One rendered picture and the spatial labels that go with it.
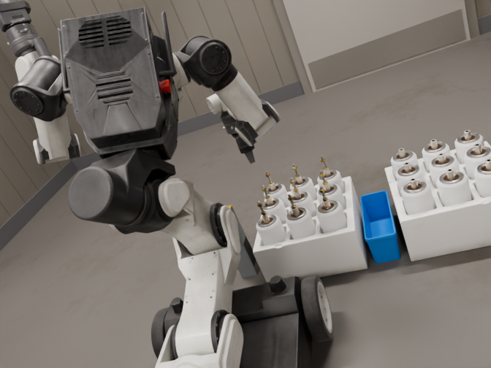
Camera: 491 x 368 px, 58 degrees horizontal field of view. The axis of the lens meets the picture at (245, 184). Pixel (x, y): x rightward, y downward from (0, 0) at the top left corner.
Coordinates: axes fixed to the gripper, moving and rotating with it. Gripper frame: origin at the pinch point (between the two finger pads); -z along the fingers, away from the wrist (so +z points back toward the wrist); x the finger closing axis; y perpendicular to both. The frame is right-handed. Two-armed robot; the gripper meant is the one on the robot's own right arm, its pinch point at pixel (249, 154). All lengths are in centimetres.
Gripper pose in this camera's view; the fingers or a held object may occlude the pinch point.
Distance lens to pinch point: 168.2
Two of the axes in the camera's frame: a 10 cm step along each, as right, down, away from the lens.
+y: -9.2, 4.0, 0.2
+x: -1.5, -3.9, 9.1
